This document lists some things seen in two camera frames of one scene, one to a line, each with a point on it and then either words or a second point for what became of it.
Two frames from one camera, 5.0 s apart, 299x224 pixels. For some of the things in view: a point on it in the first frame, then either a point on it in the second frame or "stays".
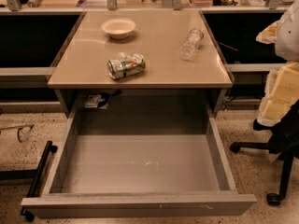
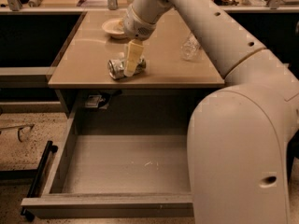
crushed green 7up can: (127, 65) stays
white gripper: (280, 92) → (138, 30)
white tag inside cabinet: (92, 101) stays
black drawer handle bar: (49, 147) stays
